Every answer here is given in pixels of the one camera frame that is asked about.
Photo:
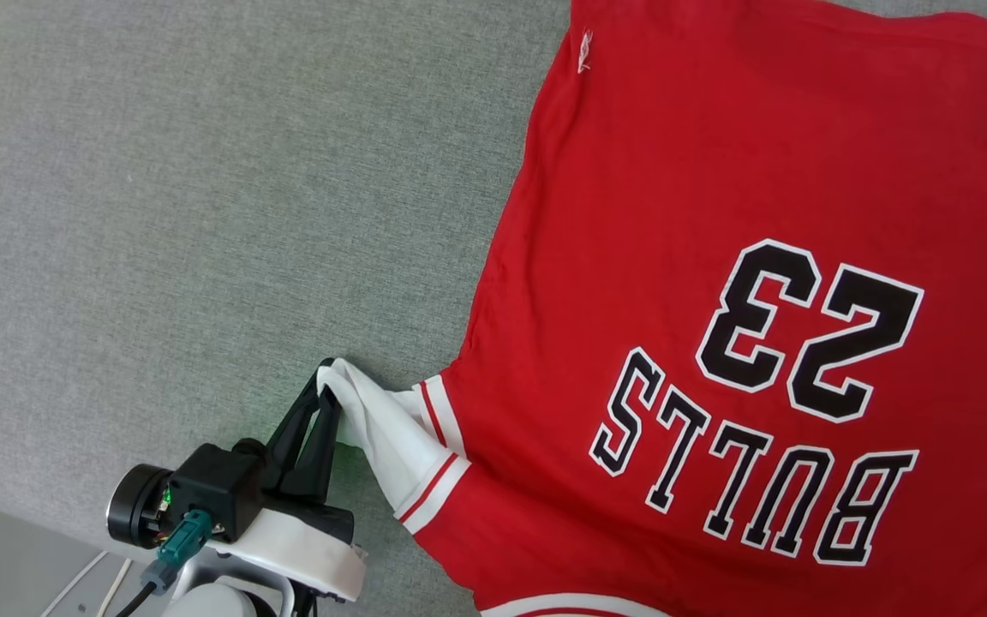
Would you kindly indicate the red Bulls 23 jersey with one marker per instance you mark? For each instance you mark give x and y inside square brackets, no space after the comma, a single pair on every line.
[716,171]

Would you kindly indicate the white and grey left gripper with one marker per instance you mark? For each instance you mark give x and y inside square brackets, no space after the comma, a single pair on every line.
[305,548]

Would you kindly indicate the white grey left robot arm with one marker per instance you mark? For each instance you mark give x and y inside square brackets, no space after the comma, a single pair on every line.
[219,600]

